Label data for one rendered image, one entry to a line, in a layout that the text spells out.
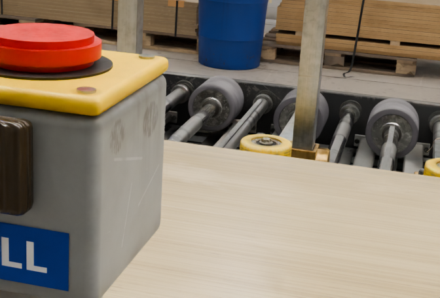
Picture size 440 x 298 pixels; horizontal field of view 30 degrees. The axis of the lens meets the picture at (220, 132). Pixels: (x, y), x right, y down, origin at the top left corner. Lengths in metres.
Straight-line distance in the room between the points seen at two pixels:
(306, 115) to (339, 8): 4.80
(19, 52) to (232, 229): 0.71
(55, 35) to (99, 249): 0.07
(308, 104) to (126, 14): 0.35
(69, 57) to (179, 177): 0.85
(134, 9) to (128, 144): 1.15
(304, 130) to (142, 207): 1.10
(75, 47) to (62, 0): 6.49
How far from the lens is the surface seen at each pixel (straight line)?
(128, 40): 1.44
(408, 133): 1.77
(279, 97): 1.93
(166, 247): 0.91
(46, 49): 0.27
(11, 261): 0.27
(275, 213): 1.01
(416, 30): 6.17
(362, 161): 1.75
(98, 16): 6.65
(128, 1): 1.42
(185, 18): 6.39
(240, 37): 5.88
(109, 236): 0.27
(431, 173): 1.23
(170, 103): 1.83
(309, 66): 1.36
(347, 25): 6.18
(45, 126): 0.25
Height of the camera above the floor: 1.28
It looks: 17 degrees down
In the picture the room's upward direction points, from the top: 4 degrees clockwise
